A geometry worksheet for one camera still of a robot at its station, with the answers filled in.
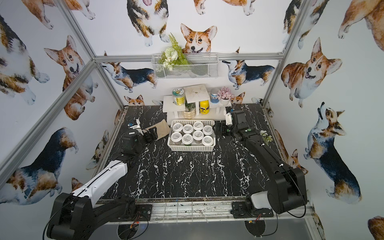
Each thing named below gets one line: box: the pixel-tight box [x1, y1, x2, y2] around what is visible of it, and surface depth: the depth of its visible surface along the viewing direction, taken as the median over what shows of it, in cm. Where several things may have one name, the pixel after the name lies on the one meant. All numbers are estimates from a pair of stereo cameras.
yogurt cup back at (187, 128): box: [182, 124, 194, 134], surface depth 100 cm
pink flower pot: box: [217, 86, 235, 106], surface depth 96 cm
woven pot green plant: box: [183, 99, 196, 119], surface depth 112 cm
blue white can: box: [210, 88, 220, 104], surface depth 100 cm
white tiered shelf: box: [162, 84, 232, 121], surface depth 103 cm
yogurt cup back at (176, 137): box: [170, 131, 183, 146], surface depth 97 cm
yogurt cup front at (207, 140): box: [201, 135, 214, 146], surface depth 94 cm
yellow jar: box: [199, 100, 210, 115], surface depth 112 cm
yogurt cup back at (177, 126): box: [172, 122, 184, 132], surface depth 101 cm
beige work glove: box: [142, 118, 171, 139], surface depth 112 cm
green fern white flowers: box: [158, 32, 189, 72], surface depth 82 cm
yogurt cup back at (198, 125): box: [193, 121, 204, 131], surface depth 102 cm
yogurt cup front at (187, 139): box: [181, 133, 194, 146], surface depth 95 cm
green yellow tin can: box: [172, 88, 185, 106], surface depth 99 cm
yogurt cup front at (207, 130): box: [202, 125, 214, 136], surface depth 100 cm
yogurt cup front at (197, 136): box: [192, 130, 204, 144], surface depth 97 cm
